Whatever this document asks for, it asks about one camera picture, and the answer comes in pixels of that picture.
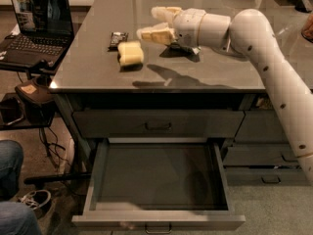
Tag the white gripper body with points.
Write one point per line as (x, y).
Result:
(188, 25)

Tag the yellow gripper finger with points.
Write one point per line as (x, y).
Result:
(165, 14)
(160, 33)

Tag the yellow sponge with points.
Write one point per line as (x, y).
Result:
(130, 53)

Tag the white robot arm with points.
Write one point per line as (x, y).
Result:
(249, 34)

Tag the top left drawer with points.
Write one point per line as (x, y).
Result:
(157, 123)

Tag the top right drawer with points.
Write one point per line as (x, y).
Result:
(261, 126)

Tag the middle right drawer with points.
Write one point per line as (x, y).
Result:
(256, 154)

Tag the open middle drawer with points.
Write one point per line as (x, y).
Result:
(158, 188)

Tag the bottom right drawer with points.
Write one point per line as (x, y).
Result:
(265, 177)

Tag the green chip bag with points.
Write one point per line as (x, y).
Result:
(192, 50)

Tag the black snack bar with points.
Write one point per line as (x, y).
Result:
(116, 38)

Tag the black laptop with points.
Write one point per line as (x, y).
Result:
(46, 33)

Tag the black box with note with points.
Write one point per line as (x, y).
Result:
(39, 105)

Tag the black laptop stand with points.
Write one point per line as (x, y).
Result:
(22, 123)

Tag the person left leg jeans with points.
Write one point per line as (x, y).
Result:
(11, 159)

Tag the person leg jeans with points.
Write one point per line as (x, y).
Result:
(18, 219)
(11, 159)

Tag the black white sneaker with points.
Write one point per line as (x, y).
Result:
(37, 200)

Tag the person right leg jeans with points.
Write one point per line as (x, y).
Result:
(18, 219)

